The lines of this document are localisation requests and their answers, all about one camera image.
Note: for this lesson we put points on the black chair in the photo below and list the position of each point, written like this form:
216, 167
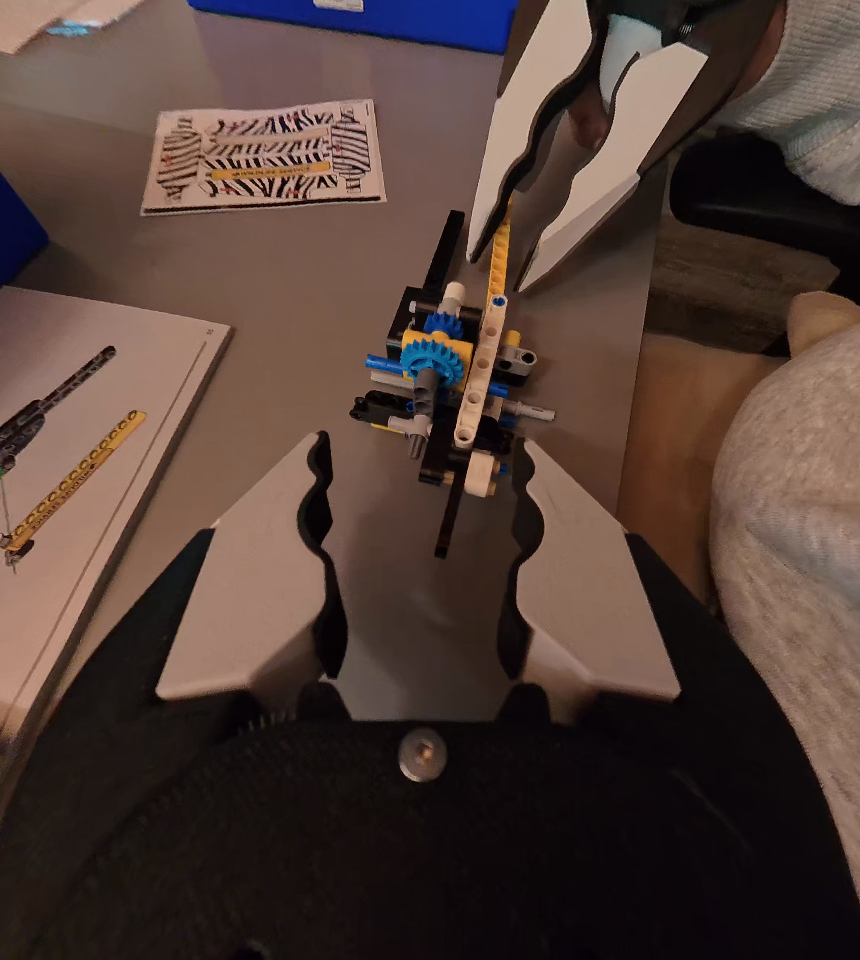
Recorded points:
775, 202

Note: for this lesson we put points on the person's right forearm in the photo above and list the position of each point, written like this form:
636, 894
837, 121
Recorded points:
835, 97

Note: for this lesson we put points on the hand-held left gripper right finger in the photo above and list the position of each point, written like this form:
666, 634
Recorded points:
587, 600

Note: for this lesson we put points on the person's leg in grey pants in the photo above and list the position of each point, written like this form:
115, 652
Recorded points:
812, 600

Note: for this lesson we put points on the blue box with white tag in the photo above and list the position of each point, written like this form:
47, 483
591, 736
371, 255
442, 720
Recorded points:
400, 19

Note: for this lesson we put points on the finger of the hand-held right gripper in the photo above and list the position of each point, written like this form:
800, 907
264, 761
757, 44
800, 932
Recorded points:
527, 97
647, 112

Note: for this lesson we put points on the partly built lego model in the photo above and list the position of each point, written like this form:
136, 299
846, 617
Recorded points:
467, 375

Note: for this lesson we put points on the lego instruction booklet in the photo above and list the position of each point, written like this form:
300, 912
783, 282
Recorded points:
77, 487

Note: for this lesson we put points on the zebra striped sticker sheet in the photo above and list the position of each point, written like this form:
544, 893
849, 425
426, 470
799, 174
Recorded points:
265, 157

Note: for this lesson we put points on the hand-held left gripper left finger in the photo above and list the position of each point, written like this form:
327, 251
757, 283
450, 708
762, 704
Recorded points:
249, 592

